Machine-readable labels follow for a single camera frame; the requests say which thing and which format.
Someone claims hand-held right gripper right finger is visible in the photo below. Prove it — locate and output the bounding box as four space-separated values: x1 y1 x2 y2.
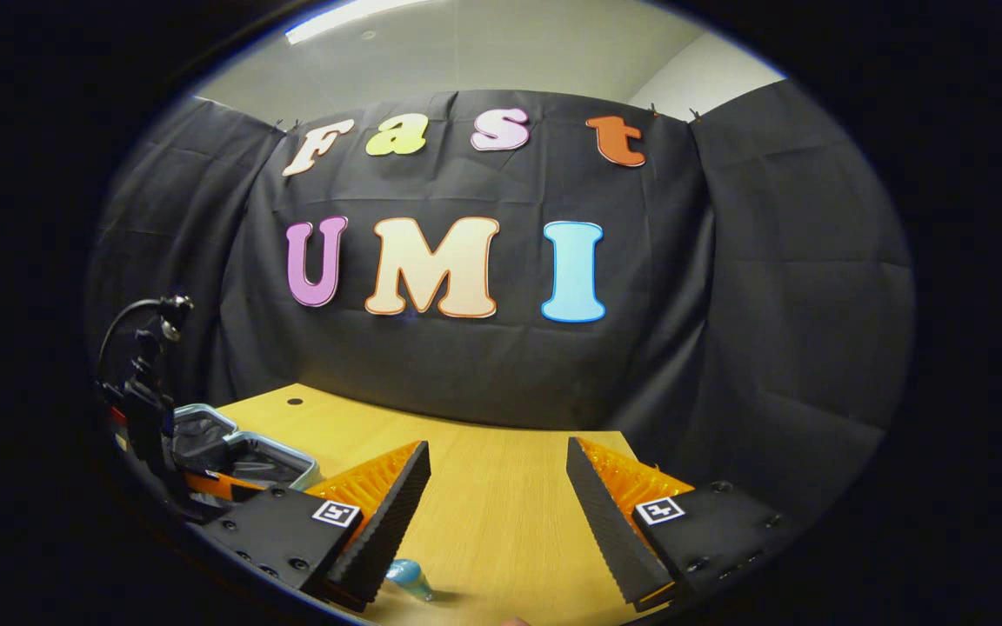
565 436 804 611

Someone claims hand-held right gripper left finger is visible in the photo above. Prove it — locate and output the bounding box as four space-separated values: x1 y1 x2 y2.
195 439 432 613

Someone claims light blue small suitcase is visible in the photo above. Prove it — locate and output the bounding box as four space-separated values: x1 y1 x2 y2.
169 403 324 505

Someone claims black backdrop cloth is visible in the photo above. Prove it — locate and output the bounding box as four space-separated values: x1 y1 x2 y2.
83 78 915 540

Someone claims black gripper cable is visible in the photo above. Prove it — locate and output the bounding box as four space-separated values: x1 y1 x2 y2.
97 294 196 385

